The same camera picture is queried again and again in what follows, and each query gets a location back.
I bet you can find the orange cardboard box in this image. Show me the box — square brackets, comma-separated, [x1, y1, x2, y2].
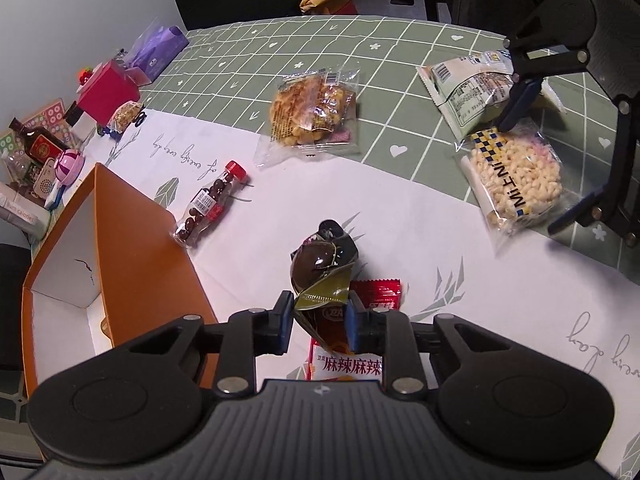
[21, 162, 221, 401]

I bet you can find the white printed snack packet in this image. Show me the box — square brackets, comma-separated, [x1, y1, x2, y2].
[416, 50, 568, 142]

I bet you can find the puffed rice packet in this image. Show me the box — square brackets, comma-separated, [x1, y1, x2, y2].
[454, 120, 581, 256]

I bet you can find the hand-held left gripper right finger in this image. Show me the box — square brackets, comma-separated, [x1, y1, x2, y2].
[344, 292, 526, 395]

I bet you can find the clear plastic bottle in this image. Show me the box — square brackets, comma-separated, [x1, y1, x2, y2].
[0, 152, 36, 183]

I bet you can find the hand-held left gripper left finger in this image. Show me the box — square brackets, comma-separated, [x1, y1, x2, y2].
[112, 290, 296, 393]

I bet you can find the pink round container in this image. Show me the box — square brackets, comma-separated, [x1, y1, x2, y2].
[54, 149, 83, 183]

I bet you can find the dark liquor bottle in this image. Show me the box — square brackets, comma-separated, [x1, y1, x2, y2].
[9, 117, 71, 166]

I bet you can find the white small plate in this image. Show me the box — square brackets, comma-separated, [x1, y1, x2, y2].
[75, 62, 108, 93]

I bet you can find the purple tissue pack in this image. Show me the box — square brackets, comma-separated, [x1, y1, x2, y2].
[122, 25, 190, 86]

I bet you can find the clear yellow cookie packet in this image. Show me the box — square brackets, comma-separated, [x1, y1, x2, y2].
[254, 67, 362, 168]

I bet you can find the clear nut bag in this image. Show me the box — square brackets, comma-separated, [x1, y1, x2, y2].
[110, 101, 143, 133]

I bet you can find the red spicy snack packet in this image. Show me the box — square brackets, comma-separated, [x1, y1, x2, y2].
[305, 280, 403, 386]

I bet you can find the blue and white small box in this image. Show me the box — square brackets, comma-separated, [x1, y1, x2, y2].
[44, 180, 68, 210]

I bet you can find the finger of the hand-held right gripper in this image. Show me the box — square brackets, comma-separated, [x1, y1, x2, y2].
[547, 95, 640, 248]
[495, 30, 593, 133]

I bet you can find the white table runner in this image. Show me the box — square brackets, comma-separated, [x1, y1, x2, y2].
[102, 107, 640, 480]

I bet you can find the white water bottle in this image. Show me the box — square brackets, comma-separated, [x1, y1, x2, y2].
[0, 182, 53, 243]

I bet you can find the patterned dotted board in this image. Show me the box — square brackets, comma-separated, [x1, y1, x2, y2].
[0, 99, 76, 161]

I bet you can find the red-capped candy bottle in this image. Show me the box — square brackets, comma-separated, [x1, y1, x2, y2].
[172, 160, 248, 247]

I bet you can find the beige small radio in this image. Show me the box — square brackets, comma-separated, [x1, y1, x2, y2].
[27, 157, 58, 200]

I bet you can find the dark brown snack pouch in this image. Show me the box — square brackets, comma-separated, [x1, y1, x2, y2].
[291, 219, 362, 356]

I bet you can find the green checked tablecloth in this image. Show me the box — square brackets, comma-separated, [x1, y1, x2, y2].
[0, 12, 640, 421]

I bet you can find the pink-red box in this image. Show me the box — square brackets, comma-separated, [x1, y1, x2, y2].
[77, 60, 141, 126]

